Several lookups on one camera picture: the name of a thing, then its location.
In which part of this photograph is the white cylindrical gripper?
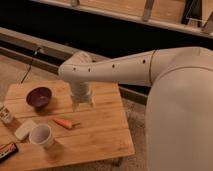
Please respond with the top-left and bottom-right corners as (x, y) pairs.
(70, 82), (94, 112)

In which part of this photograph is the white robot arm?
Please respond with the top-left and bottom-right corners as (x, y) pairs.
(58, 47), (213, 171)

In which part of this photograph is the orange toy carrot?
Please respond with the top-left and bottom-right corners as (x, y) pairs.
(53, 118), (78, 129)

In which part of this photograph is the wooden table board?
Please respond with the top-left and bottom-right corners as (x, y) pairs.
(0, 80), (135, 171)

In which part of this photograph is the dark purple bowl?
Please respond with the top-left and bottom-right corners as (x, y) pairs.
(26, 87), (52, 108)

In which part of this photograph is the white rectangular sponge block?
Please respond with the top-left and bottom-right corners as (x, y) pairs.
(14, 119), (36, 141)

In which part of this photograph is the dark candy bar wrapper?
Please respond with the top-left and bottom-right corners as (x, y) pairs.
(0, 142), (19, 163)

